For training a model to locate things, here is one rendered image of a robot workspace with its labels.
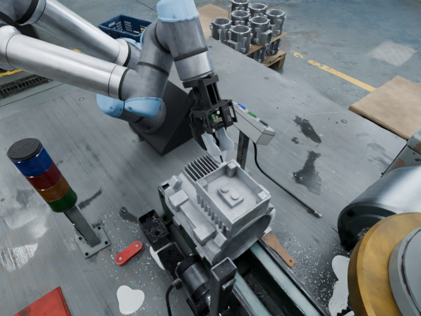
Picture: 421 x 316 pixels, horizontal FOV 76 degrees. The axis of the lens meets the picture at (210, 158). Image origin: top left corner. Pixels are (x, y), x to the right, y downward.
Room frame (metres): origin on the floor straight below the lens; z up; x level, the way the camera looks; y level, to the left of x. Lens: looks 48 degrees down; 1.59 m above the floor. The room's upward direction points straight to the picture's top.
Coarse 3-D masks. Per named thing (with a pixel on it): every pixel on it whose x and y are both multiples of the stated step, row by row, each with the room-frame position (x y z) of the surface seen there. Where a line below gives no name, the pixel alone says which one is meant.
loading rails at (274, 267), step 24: (168, 216) 0.43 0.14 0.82; (192, 240) 0.32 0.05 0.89; (240, 264) 0.27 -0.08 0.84; (264, 264) 0.25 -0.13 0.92; (240, 288) 0.19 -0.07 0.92; (264, 288) 0.22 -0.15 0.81; (288, 288) 0.19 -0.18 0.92; (240, 312) 0.15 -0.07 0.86; (264, 312) 0.14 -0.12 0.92; (288, 312) 0.16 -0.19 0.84; (312, 312) 0.14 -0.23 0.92
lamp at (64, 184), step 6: (60, 180) 0.36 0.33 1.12; (54, 186) 0.34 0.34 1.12; (60, 186) 0.35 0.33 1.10; (66, 186) 0.36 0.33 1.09; (42, 192) 0.33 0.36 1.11; (48, 192) 0.33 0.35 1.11; (54, 192) 0.33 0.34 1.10; (60, 192) 0.34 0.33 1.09; (66, 192) 0.35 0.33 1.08; (48, 198) 0.33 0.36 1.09; (54, 198) 0.33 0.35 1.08
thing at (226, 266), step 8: (224, 264) 0.12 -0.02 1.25; (232, 264) 0.12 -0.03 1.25; (216, 272) 0.11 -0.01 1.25; (224, 272) 0.11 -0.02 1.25; (232, 272) 0.12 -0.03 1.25; (216, 280) 0.11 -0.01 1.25; (224, 280) 0.11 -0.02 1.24; (232, 280) 0.11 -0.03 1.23; (216, 288) 0.11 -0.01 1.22; (224, 288) 0.10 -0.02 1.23; (232, 288) 0.12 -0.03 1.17; (216, 296) 0.10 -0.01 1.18; (224, 296) 0.11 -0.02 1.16; (216, 304) 0.10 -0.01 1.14; (224, 304) 0.11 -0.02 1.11; (216, 312) 0.10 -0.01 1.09; (224, 312) 0.11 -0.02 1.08
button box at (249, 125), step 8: (232, 112) 0.65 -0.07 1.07; (240, 112) 0.63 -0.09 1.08; (240, 120) 0.62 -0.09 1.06; (248, 120) 0.60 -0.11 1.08; (256, 120) 0.60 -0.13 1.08; (240, 128) 0.60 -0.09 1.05; (248, 128) 0.58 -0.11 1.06; (256, 128) 0.57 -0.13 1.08; (264, 128) 0.56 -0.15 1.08; (248, 136) 0.56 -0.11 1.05; (256, 136) 0.55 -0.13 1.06; (264, 136) 0.56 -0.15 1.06; (272, 136) 0.58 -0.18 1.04; (264, 144) 0.56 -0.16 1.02
